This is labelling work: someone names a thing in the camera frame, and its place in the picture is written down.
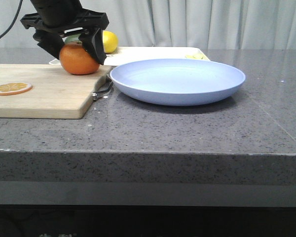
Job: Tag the light blue plate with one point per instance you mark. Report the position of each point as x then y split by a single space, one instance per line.
177 82

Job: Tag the metal cutting board handle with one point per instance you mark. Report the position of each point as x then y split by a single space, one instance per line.
103 90

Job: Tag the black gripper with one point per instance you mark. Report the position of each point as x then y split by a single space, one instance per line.
57 16

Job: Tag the whole orange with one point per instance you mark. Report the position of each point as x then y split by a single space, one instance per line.
76 60

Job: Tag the white curtain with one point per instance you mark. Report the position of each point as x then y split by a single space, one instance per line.
205 24

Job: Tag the yellow lemon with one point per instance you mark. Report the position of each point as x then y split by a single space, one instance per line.
110 41

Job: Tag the orange slice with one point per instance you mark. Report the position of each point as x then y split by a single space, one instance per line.
14 88

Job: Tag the bamboo cutting board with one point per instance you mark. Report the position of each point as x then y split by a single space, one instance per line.
55 94

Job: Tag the green lime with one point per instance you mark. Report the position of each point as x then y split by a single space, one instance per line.
74 39

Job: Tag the white plastic tray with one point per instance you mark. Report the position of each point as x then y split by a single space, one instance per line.
124 55

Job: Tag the yellow fruit slices on tray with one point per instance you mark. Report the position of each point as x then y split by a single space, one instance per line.
198 56

